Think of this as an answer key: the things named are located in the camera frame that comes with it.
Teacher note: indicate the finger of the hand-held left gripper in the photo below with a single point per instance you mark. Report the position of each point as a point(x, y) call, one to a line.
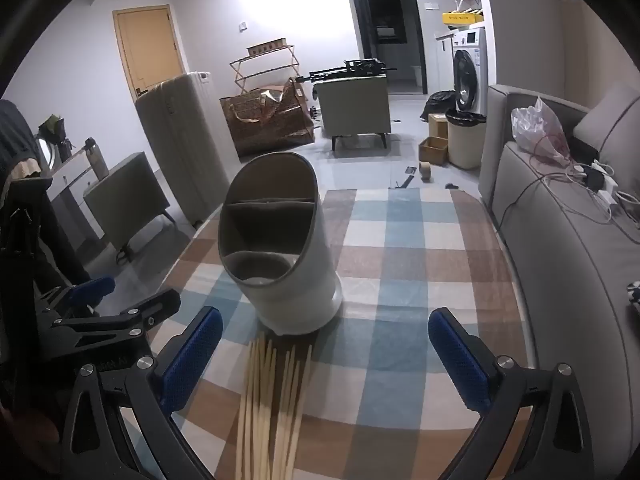
point(92, 287)
point(150, 306)

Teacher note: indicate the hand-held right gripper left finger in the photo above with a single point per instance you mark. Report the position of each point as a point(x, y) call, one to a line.
point(192, 360)

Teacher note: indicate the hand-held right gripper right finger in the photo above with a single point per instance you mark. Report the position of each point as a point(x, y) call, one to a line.
point(460, 360)

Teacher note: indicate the bundle of wooden chopsticks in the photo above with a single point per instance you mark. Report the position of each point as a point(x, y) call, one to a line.
point(265, 410)

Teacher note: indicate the white grey utensil holder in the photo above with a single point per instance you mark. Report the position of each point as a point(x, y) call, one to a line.
point(300, 280)

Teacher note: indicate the grey cabinet with black legs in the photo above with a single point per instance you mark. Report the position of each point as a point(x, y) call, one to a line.
point(355, 105)
point(125, 195)

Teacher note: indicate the checked tablecloth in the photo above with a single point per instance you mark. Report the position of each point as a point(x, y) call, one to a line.
point(425, 260)

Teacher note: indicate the white desk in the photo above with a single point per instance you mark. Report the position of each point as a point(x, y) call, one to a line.
point(70, 182)

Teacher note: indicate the grey water bottle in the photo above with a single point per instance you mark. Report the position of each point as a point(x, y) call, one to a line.
point(97, 160)

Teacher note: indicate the grey sofa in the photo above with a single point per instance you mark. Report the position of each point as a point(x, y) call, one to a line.
point(550, 260)

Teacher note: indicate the round mirror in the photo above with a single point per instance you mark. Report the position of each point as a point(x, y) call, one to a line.
point(49, 152)

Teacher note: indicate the beige suitcase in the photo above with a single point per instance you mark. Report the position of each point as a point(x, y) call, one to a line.
point(180, 150)

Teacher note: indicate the dark potted plant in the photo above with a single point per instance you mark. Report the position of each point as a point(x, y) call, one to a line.
point(52, 127)

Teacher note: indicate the black white patterned object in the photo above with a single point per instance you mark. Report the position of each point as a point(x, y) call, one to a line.
point(635, 294)

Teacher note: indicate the brown tape roll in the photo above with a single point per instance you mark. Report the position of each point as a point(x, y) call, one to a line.
point(426, 171)

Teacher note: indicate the open cardboard box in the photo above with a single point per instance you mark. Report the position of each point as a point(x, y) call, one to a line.
point(432, 152)

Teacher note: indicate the beige trash bin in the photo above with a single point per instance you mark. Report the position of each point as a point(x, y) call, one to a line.
point(465, 145)

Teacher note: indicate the brown patterned bag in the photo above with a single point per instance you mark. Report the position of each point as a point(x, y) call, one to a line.
point(270, 125)

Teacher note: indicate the white power strip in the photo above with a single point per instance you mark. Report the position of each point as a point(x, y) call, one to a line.
point(607, 190)

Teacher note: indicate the black power adapter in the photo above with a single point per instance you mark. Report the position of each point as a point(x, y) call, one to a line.
point(594, 178)

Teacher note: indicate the closed cardboard box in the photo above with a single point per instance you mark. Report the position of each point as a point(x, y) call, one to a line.
point(437, 125)

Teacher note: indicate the clear plastic bag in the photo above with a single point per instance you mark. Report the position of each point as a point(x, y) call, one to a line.
point(535, 130)

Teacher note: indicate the wooden door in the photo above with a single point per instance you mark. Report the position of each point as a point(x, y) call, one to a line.
point(150, 50)

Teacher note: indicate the black pouch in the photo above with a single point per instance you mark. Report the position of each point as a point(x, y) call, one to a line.
point(587, 147)

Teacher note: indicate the black garbage bag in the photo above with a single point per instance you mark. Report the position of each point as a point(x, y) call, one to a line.
point(440, 102)

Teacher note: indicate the wooden folding rack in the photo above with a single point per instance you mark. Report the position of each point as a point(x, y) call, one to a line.
point(290, 67)

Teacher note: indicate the wooden slatted box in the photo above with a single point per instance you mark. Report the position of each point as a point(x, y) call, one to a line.
point(267, 47)

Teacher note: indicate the white washing machine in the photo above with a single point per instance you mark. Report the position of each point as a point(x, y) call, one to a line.
point(470, 75)

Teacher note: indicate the black tripod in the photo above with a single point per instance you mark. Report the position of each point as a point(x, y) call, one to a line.
point(360, 66)

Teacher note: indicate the yellow box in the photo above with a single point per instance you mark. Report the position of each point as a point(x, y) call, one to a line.
point(462, 18)

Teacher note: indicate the black framed door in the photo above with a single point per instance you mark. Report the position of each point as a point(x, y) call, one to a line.
point(387, 10)

